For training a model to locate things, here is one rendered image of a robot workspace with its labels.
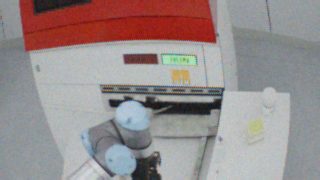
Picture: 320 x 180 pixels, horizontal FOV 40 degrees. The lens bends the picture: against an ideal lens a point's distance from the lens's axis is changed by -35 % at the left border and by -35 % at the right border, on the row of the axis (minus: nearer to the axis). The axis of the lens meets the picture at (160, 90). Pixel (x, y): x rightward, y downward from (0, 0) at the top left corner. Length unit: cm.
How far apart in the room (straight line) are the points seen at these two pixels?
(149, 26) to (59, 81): 53
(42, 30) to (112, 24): 33
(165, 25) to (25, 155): 180
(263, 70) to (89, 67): 170
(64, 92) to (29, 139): 124
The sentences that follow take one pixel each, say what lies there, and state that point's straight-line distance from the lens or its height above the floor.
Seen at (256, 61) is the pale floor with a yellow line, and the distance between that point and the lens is 378.
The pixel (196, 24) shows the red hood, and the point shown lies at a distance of 197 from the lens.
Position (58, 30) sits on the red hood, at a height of 132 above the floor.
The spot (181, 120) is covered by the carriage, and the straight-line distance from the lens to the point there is 226.
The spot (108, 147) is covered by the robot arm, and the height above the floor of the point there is 149.
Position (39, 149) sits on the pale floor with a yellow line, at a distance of 348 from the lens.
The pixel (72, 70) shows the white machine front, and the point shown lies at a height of 105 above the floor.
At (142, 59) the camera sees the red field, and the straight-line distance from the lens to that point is 217.
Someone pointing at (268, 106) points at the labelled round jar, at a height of 102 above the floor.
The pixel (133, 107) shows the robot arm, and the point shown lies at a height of 146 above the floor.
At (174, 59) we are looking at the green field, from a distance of 215.
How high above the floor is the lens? 254
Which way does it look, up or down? 44 degrees down
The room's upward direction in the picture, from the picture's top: 9 degrees counter-clockwise
